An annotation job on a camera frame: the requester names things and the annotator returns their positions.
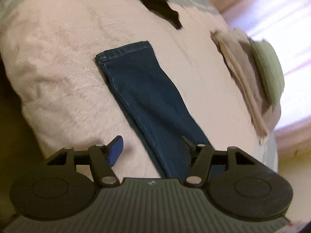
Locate dark blue denim jeans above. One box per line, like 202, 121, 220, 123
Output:
95, 40, 226, 178

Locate green checked pillow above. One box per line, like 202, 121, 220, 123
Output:
248, 38, 285, 106

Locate folded beige blanket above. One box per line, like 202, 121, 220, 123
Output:
211, 28, 281, 144

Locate pink grey bedspread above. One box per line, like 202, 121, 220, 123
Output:
1, 0, 278, 179

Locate pink sheer curtain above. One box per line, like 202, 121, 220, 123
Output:
210, 0, 310, 159

